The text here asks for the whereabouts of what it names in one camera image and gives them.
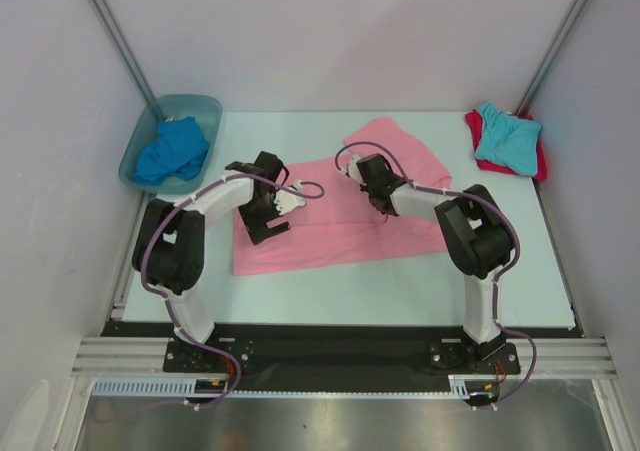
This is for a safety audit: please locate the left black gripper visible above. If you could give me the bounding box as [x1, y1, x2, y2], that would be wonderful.
[238, 188, 290, 244]

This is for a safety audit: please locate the pink t shirt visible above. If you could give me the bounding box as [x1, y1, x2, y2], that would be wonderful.
[232, 117, 452, 276]

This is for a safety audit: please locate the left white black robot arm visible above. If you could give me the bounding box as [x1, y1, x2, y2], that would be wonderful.
[132, 151, 304, 371]

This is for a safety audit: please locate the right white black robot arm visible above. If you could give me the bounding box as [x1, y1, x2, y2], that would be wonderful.
[345, 154, 520, 372]

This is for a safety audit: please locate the blue crumpled t shirt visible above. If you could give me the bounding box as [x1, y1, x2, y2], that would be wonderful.
[133, 117, 210, 186]

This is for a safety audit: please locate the teal plastic bin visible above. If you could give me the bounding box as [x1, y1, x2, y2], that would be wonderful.
[118, 94, 222, 195]

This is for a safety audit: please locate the red folded t shirt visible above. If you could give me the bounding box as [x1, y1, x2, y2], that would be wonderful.
[464, 109, 548, 182]

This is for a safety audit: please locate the teal folded t shirt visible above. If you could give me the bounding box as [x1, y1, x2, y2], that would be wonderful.
[475, 103, 542, 177]

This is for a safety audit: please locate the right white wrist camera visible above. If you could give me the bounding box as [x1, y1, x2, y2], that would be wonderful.
[338, 154, 364, 185]

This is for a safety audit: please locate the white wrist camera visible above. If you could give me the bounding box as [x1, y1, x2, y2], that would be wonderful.
[273, 180, 306, 216]
[338, 154, 364, 185]

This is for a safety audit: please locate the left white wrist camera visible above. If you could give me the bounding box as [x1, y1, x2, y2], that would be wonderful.
[273, 180, 306, 216]

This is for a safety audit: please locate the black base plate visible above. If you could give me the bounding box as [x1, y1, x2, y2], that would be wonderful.
[102, 321, 583, 393]

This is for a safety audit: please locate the front aluminium rail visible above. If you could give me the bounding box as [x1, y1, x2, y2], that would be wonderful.
[71, 337, 617, 379]

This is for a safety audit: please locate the left slotted cable duct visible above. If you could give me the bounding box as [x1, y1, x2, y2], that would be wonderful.
[92, 377, 229, 398]

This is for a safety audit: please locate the slotted cable duct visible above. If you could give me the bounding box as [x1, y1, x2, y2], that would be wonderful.
[449, 375, 503, 400]
[92, 377, 229, 398]

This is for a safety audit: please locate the right slotted cable duct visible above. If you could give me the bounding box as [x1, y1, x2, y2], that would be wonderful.
[449, 375, 503, 400]

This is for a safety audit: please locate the right aluminium corner post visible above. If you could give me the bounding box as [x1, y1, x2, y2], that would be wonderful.
[515, 0, 591, 116]

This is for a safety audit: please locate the aluminium corner post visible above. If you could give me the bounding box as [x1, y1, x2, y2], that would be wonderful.
[515, 0, 591, 116]
[87, 0, 157, 105]

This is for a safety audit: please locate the left aluminium corner post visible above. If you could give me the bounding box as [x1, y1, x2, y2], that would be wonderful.
[87, 0, 157, 105]

